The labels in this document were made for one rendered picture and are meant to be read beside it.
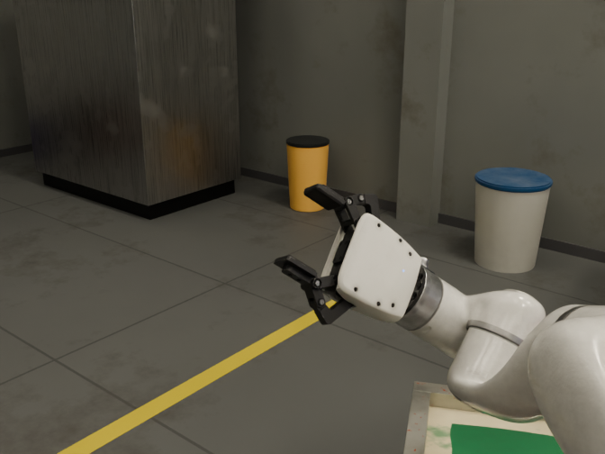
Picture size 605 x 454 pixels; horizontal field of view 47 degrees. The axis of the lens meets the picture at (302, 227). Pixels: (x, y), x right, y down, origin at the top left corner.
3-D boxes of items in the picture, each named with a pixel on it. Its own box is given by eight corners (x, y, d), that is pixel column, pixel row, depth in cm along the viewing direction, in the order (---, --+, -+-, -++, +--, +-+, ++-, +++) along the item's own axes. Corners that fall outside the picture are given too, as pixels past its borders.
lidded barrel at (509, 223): (554, 260, 474) (565, 176, 453) (521, 282, 440) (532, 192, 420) (489, 242, 505) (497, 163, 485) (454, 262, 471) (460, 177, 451)
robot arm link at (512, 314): (532, 389, 77) (566, 313, 79) (466, 349, 73) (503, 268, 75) (449, 360, 91) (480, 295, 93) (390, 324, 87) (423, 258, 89)
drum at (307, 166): (337, 205, 586) (338, 139, 566) (311, 216, 560) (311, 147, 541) (304, 197, 607) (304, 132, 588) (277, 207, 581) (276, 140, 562)
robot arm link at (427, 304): (453, 260, 83) (436, 249, 82) (432, 328, 79) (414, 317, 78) (411, 267, 89) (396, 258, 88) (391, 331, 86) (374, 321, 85)
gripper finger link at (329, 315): (373, 277, 80) (337, 252, 78) (347, 337, 77) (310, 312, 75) (366, 279, 81) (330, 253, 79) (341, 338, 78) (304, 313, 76)
